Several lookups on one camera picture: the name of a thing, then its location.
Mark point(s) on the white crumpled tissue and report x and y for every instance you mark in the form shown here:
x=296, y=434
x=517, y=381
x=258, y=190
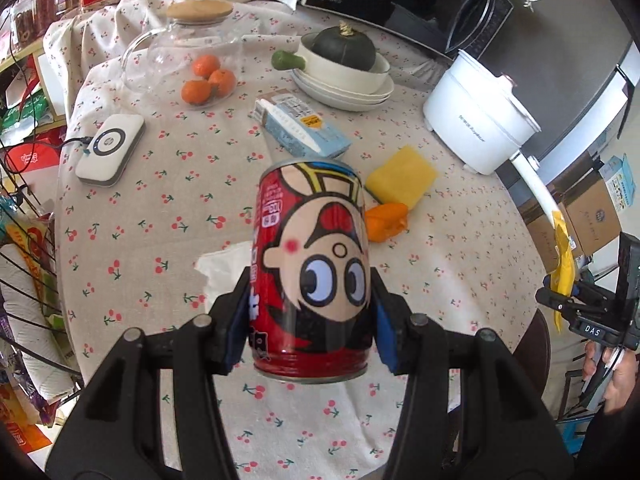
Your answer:
x=222, y=270

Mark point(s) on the yellow wrapper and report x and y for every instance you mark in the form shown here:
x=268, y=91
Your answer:
x=565, y=260

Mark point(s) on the white paper towel pack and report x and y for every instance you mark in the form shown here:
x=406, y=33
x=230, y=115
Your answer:
x=30, y=350

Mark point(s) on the red cartoon drink can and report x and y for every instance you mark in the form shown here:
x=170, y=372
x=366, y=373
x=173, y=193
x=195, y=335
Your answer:
x=310, y=260

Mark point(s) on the blue and white box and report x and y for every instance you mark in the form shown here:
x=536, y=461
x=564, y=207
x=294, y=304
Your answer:
x=620, y=180

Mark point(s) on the orange plastic scrap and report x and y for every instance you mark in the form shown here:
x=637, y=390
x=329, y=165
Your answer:
x=385, y=220

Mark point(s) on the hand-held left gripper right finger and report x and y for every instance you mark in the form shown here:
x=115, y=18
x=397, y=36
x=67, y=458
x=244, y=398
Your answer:
x=385, y=335

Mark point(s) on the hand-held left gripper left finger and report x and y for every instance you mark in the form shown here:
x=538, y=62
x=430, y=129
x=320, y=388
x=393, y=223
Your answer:
x=235, y=340

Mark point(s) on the yellow sponge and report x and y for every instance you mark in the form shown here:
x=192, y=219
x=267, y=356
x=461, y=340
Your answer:
x=402, y=175

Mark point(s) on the light blue carton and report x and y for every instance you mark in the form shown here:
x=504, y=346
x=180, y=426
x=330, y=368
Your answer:
x=305, y=130

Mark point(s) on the grey refrigerator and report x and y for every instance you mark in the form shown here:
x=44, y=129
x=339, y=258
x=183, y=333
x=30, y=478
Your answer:
x=575, y=60

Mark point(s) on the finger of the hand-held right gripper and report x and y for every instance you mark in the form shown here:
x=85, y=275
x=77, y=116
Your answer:
x=590, y=301
x=550, y=300

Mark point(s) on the cherry print tablecloth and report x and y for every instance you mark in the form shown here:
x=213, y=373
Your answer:
x=150, y=240

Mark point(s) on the glass pitcher with wooden lid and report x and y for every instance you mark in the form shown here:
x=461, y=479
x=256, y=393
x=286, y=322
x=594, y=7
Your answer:
x=165, y=45

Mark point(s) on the stack of white plates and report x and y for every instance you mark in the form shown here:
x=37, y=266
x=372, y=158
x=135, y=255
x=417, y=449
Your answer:
x=385, y=92

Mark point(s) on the white plate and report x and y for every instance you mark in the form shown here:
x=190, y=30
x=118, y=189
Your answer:
x=350, y=106

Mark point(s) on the dark green squash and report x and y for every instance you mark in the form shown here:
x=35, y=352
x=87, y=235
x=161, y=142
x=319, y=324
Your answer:
x=345, y=47

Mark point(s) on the small orange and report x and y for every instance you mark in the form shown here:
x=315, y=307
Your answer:
x=196, y=93
x=206, y=66
x=222, y=83

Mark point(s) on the person's right forearm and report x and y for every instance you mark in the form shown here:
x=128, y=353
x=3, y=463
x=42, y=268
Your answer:
x=610, y=445

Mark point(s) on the person's right hand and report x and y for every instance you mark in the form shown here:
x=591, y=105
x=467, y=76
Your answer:
x=622, y=375

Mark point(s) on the white electric cooking pot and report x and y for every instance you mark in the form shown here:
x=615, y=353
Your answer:
x=470, y=120

